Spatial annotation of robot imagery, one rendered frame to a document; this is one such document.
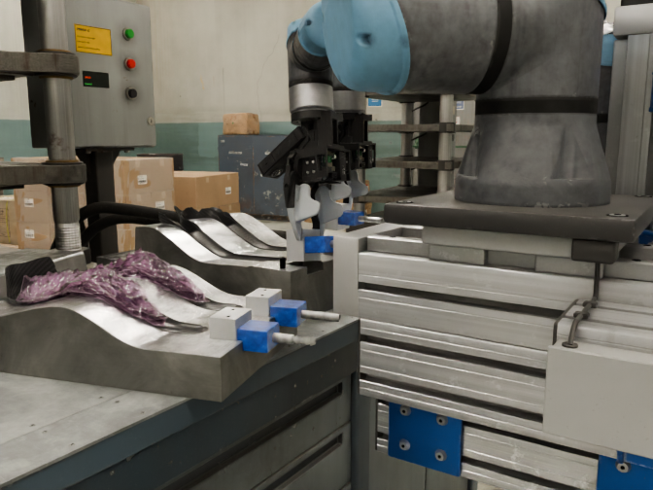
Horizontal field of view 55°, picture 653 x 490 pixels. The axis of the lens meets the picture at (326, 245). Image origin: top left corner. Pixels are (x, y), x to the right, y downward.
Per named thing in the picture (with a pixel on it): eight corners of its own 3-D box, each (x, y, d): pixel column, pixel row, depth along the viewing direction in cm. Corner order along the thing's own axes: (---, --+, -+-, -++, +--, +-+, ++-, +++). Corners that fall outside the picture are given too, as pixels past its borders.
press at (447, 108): (497, 248, 621) (507, 32, 585) (449, 278, 488) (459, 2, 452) (409, 240, 666) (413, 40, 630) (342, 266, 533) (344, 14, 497)
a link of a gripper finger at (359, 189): (366, 213, 135) (361, 172, 131) (343, 211, 138) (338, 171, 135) (373, 208, 137) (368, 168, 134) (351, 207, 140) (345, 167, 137)
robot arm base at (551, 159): (620, 196, 66) (628, 101, 64) (595, 211, 53) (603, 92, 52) (481, 191, 74) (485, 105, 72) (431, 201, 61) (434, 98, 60)
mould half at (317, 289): (371, 293, 122) (372, 225, 119) (291, 326, 101) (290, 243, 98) (190, 263, 149) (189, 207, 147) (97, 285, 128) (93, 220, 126)
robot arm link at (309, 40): (377, -2, 92) (358, 25, 102) (301, -6, 89) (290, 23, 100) (379, 51, 91) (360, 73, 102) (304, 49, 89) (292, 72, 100)
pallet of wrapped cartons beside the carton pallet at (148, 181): (187, 265, 537) (183, 156, 521) (120, 284, 466) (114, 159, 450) (82, 254, 588) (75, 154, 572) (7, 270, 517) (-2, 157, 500)
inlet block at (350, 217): (387, 231, 132) (388, 206, 131) (375, 234, 128) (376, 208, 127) (335, 227, 139) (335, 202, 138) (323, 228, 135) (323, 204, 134)
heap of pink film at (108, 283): (218, 297, 95) (216, 247, 94) (154, 332, 78) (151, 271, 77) (75, 286, 103) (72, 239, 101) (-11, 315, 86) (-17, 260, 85)
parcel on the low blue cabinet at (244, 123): (260, 134, 846) (260, 113, 841) (246, 134, 817) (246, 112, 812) (236, 134, 866) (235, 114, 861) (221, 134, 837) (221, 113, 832)
